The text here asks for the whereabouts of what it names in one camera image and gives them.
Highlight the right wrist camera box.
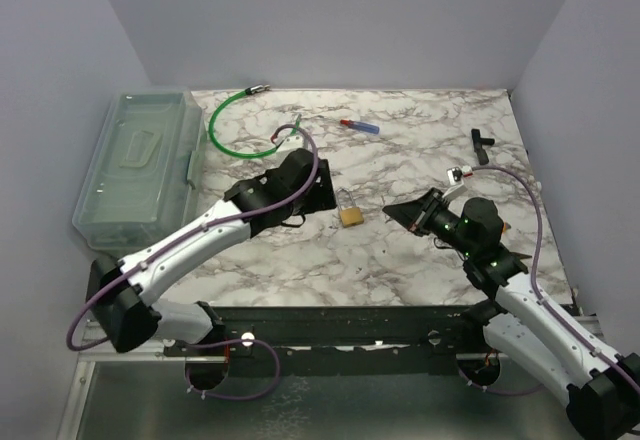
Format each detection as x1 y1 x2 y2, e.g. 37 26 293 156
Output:
443 165 473 203

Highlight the black T-shaped tool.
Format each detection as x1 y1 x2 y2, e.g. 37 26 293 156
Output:
471 128 495 166

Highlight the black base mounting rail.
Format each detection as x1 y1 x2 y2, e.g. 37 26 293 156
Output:
162 304 521 379

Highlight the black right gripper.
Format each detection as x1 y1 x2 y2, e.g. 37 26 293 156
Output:
384 187 477 258

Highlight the brass padlock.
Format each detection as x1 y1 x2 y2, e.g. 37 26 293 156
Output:
335 188 364 228

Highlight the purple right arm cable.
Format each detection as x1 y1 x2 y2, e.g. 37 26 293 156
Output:
469 164 640 395

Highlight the blue red small screwdriver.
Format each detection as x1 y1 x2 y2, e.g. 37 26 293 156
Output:
340 119 380 135

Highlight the aluminium extrusion rail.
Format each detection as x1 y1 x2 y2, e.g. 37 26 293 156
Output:
78 320 176 363

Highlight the clear plastic storage box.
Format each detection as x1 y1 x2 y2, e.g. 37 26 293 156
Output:
72 89 206 257

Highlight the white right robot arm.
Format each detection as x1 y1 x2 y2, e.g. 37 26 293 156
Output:
383 188 639 439

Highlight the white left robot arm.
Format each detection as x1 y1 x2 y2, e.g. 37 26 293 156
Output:
87 149 336 355

